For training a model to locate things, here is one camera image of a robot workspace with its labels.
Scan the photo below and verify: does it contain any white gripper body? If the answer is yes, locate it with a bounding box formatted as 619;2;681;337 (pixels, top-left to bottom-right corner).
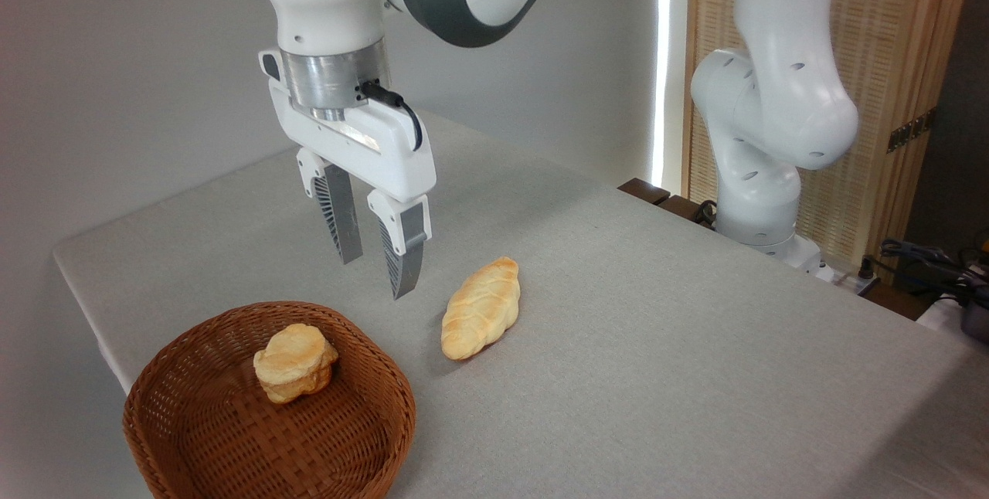
267;80;437;204

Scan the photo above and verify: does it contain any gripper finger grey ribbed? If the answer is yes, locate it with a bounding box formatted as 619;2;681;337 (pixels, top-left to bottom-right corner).
296;147;364;266
366;188;432;300

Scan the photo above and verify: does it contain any long braided bread loaf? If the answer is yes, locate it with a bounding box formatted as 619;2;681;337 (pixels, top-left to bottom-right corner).
440;256;522;362

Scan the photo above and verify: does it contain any small round bread roll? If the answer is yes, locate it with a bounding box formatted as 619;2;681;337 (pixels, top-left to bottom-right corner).
253;323;339;406

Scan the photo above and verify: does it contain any brown wicker basket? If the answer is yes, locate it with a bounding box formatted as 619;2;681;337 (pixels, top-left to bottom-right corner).
122;300;417;499

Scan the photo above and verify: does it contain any grey fabric tablecloth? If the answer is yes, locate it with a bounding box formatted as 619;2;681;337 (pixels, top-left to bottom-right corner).
53;109;989;499

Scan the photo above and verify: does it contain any metal screen hinge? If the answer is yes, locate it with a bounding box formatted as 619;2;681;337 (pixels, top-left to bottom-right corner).
887;107;937;154

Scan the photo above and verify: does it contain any wooden rattan folding screen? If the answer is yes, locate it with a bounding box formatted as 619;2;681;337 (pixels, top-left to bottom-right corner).
681;0;978;283

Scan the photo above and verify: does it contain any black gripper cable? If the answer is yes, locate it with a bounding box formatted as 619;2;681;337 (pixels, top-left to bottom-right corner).
360;80;424;152

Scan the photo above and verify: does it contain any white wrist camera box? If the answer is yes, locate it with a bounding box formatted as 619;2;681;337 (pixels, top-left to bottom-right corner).
259;49;285;87

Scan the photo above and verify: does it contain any black cable bundle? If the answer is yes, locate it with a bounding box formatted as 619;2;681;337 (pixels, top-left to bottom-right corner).
879;238;989;307

